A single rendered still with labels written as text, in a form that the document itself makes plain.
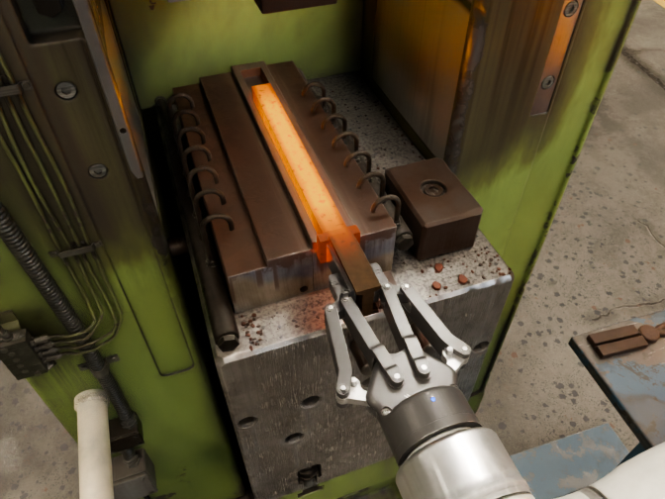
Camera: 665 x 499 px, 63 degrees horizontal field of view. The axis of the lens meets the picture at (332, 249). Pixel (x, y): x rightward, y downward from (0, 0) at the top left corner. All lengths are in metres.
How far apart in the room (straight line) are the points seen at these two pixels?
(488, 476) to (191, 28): 0.78
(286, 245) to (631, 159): 2.23
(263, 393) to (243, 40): 0.58
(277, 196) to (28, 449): 1.25
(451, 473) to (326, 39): 0.79
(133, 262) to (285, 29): 0.48
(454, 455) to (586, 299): 1.61
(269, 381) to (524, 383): 1.17
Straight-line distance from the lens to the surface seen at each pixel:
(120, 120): 0.62
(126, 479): 1.15
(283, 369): 0.66
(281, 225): 0.63
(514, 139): 0.85
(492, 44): 0.74
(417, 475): 0.43
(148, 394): 1.01
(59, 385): 0.95
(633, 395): 0.96
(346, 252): 0.56
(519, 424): 1.66
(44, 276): 0.74
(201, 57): 0.98
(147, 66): 0.98
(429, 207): 0.67
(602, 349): 0.97
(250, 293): 0.63
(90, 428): 0.94
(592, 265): 2.12
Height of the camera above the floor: 1.42
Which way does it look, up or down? 46 degrees down
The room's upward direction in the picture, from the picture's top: straight up
